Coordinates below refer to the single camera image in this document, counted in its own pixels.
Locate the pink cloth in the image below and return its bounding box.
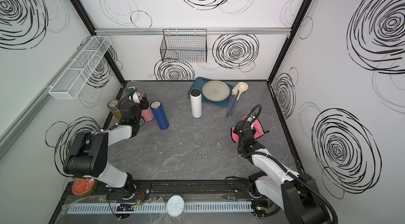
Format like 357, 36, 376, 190
230, 116, 269, 143

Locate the pink thermos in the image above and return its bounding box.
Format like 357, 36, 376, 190
134, 91, 154, 122

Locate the gold thermos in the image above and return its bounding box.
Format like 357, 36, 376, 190
107, 99, 122, 121

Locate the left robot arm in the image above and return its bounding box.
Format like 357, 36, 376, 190
63, 89, 142, 193

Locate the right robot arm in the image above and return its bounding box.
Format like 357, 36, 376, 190
233, 117, 338, 224

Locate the blue thermos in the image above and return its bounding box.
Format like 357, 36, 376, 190
150, 101, 169, 130

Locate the white thermos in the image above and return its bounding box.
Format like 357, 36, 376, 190
190, 89, 202, 119

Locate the beige ladle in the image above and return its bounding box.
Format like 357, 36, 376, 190
236, 82, 248, 100

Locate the grey round plate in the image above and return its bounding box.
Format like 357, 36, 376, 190
202, 81, 231, 102

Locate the white mesh shelf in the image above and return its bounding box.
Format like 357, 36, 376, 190
49, 36, 111, 100

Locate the red gold round tin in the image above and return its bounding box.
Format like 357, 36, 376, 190
72, 179, 99, 197

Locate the white round can lid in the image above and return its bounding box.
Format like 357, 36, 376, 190
166, 195, 185, 217

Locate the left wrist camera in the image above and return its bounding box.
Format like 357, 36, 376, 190
127, 88, 140, 104

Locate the blue handled utensil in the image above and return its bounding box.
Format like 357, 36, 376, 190
226, 83, 239, 117

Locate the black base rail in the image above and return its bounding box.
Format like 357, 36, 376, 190
133, 176, 268, 201

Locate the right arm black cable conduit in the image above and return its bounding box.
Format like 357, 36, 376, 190
237, 104, 339, 224

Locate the black wire basket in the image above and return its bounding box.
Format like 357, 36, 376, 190
160, 28, 208, 63

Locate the white slotted cable duct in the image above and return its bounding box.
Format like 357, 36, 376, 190
66, 201, 253, 215

